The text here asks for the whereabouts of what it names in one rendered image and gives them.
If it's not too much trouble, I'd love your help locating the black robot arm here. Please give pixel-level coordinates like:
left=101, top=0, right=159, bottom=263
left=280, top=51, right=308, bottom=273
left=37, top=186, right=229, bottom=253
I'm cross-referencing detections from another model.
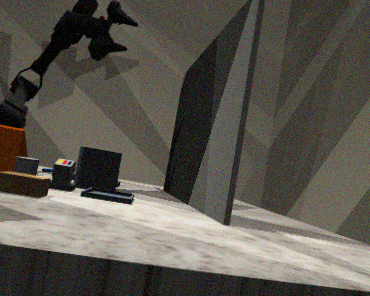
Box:
left=0, top=0, right=98, bottom=129

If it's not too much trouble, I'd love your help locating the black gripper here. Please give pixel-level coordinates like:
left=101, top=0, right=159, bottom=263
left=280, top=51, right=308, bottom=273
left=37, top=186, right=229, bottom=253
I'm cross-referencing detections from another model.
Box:
left=80, top=0, right=138, bottom=61

